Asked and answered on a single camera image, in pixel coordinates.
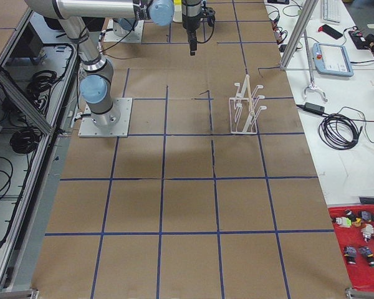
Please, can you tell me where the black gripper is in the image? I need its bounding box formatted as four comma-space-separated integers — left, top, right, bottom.
182, 0, 201, 55

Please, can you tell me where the white ikea cup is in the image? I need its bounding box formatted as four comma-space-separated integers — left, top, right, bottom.
173, 0, 182, 23

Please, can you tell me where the white claw tool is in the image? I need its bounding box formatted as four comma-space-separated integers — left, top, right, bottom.
303, 85, 328, 103

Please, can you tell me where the black phone red case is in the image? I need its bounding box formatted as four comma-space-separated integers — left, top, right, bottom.
317, 24, 343, 40

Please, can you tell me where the black power adapter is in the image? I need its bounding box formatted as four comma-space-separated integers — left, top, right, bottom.
304, 102, 325, 115

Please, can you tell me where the teach pendant tablet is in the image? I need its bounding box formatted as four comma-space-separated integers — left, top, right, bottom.
312, 43, 353, 77

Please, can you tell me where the white keyboard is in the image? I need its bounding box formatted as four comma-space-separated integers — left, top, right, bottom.
320, 0, 341, 24

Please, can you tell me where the red plastic tray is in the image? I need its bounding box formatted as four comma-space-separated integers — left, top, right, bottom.
328, 205, 374, 292

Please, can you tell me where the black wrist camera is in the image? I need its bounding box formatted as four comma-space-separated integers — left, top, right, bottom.
202, 5, 216, 27

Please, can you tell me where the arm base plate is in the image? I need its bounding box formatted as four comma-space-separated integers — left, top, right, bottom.
103, 19, 144, 43
78, 98, 133, 138

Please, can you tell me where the white wire cup rack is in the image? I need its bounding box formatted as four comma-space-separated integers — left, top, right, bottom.
228, 74, 267, 135

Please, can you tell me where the aluminium frame post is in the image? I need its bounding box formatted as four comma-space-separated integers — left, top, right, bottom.
280, 0, 318, 70

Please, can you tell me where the coiled black cable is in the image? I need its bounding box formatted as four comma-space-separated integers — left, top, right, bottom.
318, 112, 362, 151

